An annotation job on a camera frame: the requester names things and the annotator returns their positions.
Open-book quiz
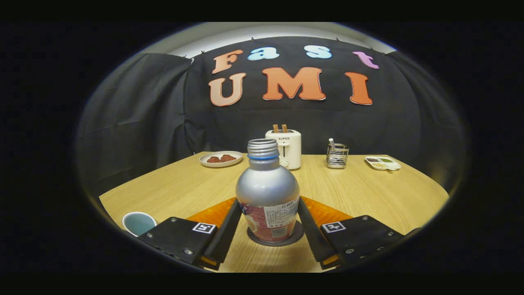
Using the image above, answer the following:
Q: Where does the metal wire utensil holder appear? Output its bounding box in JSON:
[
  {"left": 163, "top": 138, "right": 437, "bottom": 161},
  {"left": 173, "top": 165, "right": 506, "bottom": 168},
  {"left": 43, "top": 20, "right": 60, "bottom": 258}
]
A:
[{"left": 326, "top": 143, "right": 350, "bottom": 169}]

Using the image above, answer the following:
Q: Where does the white round plate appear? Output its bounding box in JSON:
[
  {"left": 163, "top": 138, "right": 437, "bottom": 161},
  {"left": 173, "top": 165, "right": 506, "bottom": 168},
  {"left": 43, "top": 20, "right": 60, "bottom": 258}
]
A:
[{"left": 199, "top": 151, "right": 244, "bottom": 168}]

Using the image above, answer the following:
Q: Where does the silver bottle with red label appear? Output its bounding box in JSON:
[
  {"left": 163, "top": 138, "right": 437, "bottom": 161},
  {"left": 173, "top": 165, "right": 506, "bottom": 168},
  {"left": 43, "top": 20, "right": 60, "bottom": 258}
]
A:
[{"left": 235, "top": 138, "right": 300, "bottom": 242}]

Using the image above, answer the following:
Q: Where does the dark brown round coaster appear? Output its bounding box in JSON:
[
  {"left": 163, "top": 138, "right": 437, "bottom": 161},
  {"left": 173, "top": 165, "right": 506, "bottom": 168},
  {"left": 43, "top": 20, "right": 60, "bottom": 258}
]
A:
[{"left": 246, "top": 220, "right": 305, "bottom": 247}]

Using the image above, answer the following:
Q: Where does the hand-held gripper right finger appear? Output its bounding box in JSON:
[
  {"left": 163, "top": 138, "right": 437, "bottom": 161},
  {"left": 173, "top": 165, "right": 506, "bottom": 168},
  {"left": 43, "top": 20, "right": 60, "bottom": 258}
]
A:
[{"left": 298, "top": 197, "right": 404, "bottom": 270}]

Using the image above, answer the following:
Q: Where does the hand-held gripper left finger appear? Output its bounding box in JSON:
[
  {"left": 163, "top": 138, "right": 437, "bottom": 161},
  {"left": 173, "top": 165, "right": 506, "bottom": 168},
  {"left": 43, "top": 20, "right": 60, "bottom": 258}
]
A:
[{"left": 138, "top": 198, "right": 243, "bottom": 271}]

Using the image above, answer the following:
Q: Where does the black backdrop cloth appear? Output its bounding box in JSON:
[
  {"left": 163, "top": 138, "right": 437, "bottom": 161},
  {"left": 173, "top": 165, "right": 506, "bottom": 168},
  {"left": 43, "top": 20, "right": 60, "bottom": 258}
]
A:
[{"left": 77, "top": 36, "right": 467, "bottom": 197}]

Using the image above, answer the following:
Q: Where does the wooden table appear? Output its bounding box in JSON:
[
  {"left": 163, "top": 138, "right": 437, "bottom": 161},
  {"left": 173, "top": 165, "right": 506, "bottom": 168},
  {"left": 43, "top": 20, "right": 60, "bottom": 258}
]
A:
[{"left": 99, "top": 152, "right": 450, "bottom": 273}]

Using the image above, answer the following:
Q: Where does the white cup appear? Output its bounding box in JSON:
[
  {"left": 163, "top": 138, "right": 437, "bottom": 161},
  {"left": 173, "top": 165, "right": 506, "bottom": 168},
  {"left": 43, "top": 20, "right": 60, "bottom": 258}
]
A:
[{"left": 122, "top": 211, "right": 158, "bottom": 237}]

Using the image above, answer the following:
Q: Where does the white toaster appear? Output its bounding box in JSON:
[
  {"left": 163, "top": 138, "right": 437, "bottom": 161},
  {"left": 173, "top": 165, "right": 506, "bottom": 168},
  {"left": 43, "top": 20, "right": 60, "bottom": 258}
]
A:
[{"left": 265, "top": 129, "right": 302, "bottom": 170}]

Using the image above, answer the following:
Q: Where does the white divided tray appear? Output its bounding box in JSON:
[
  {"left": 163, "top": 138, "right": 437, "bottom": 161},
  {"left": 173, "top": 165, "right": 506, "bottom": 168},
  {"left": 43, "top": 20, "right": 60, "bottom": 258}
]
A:
[{"left": 365, "top": 156, "right": 402, "bottom": 171}]

